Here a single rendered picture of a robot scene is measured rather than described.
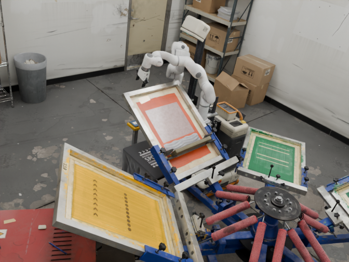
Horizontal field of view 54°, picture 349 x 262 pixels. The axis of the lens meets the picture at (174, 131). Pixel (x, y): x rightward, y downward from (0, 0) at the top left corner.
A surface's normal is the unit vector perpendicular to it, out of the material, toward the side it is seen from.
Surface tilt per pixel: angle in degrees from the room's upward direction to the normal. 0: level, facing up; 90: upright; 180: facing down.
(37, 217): 0
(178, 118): 30
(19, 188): 0
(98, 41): 90
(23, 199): 0
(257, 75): 89
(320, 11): 90
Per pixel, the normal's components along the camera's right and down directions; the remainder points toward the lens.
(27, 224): 0.15, -0.84
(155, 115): 0.46, -0.48
